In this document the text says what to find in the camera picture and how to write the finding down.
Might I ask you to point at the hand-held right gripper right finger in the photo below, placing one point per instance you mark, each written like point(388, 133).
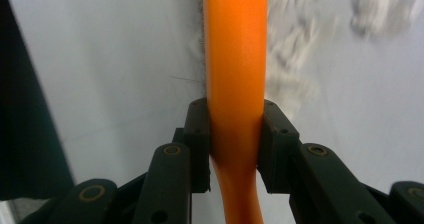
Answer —
point(276, 144)

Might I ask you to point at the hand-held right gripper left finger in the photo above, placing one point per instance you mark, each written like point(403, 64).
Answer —
point(196, 144)

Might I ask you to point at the orange brush with grey bristles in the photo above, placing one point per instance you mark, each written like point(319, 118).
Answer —
point(236, 67)

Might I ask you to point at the white paper scraps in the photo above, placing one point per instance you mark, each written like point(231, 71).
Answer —
point(290, 50)

